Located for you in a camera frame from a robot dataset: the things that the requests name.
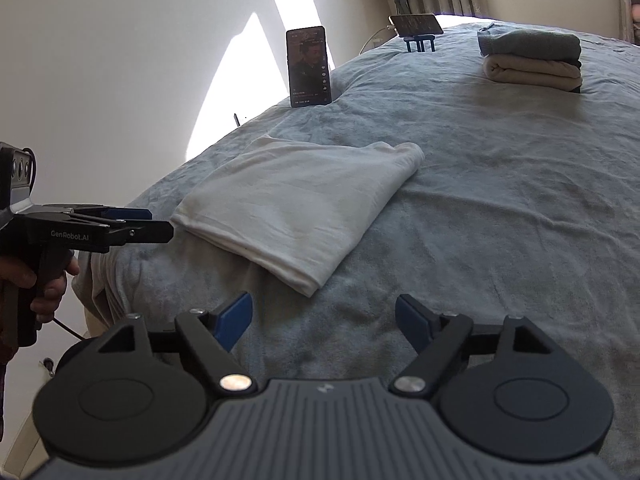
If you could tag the small black smartphone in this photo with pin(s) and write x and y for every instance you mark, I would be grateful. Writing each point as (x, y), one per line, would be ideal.
(417, 24)

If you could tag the white pants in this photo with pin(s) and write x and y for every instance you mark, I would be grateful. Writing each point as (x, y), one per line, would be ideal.
(290, 200)

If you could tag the blue legged phone stand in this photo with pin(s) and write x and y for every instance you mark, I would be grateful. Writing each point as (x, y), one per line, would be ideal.
(420, 40)

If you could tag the folded cream garment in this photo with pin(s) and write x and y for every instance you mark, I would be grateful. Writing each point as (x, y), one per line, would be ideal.
(530, 72)

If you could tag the small dark hanging object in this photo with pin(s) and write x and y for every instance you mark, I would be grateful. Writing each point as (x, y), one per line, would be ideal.
(401, 2)

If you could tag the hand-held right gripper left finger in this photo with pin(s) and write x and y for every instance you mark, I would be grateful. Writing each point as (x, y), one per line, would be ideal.
(235, 317)

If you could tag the person's left hand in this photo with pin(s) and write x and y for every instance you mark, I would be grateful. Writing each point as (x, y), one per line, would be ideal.
(50, 300)

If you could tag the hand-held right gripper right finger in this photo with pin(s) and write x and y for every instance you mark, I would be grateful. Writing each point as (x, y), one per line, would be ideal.
(411, 320)

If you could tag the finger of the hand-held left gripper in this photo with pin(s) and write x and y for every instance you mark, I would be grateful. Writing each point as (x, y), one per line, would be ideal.
(130, 214)
(150, 232)

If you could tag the large black smartphone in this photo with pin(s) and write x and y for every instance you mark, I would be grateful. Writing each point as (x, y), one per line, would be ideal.
(307, 65)

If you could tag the folded dark garment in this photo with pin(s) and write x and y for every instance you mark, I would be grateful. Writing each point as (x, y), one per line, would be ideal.
(575, 89)

